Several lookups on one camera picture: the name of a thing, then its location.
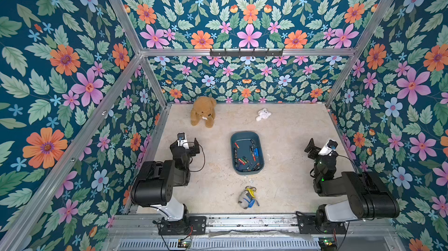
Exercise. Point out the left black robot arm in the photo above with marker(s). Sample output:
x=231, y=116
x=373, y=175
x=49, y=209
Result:
x=153, y=187

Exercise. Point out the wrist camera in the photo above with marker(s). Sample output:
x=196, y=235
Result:
x=181, y=138
x=329, y=148

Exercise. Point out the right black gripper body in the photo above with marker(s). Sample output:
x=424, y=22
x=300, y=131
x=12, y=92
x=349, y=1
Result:
x=312, y=147

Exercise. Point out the grey plush toy keychain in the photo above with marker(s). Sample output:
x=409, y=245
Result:
x=247, y=198

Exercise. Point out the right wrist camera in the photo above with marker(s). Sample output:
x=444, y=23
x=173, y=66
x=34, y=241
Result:
x=329, y=148

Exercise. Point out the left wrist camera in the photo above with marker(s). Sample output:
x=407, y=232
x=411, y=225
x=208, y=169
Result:
x=181, y=138

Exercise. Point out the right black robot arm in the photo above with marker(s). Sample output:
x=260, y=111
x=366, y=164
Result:
x=367, y=196

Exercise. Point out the black wall hook rail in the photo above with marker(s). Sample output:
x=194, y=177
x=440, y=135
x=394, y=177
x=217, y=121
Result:
x=234, y=53

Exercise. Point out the brown teddy bear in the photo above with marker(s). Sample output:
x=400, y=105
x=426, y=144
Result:
x=203, y=109

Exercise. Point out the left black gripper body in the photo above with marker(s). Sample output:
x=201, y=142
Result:
x=192, y=147

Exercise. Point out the small white plush bunny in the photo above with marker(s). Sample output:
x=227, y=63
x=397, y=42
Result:
x=263, y=114

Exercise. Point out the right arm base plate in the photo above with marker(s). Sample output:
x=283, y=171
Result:
x=318, y=224

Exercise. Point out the teal plastic storage box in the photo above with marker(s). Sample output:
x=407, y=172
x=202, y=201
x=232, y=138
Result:
x=247, y=142

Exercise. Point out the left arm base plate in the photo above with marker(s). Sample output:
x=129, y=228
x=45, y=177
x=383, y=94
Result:
x=194, y=225

